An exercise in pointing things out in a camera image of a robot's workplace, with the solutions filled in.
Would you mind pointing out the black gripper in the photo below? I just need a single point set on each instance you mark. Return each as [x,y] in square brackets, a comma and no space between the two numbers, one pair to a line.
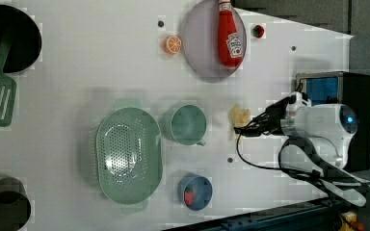
[268,123]

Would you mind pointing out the blue bowl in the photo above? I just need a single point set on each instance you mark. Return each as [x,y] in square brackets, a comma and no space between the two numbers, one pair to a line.
[201,187]

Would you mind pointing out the red toy strawberry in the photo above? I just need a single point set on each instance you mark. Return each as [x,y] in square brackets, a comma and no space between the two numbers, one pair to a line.
[188,196]

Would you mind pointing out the black oven appliance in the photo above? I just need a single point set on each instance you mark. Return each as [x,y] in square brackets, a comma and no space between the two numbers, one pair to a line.
[350,89]

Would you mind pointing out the red toy apple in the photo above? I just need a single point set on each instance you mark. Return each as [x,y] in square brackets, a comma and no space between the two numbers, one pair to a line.
[258,31]

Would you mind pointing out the black round pot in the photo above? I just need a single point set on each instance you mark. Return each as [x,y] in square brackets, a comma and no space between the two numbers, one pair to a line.
[24,37]

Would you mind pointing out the black cylinder cup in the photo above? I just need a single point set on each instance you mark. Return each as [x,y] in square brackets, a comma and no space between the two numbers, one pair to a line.
[15,206]

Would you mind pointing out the red ketchup bottle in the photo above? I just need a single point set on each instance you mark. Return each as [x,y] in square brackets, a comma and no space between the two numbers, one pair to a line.
[229,44]

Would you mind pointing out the grey plate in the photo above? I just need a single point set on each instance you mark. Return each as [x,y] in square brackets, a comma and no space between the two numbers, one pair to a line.
[200,40]

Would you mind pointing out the green mug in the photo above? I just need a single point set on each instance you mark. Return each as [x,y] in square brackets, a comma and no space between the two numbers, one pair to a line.
[185,124]

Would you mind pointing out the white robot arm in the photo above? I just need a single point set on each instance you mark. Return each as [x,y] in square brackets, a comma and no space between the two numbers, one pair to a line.
[317,146]

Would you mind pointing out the yellow plush banana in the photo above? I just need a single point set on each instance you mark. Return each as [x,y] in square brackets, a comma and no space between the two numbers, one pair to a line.
[239,117]

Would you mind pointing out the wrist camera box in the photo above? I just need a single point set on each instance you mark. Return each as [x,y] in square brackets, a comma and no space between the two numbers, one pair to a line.
[298,100]

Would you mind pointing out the orange slice toy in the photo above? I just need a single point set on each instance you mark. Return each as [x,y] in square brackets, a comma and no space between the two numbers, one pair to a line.
[172,45]

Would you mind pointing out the green colander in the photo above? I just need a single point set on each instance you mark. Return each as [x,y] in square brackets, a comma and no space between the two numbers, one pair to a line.
[128,148]

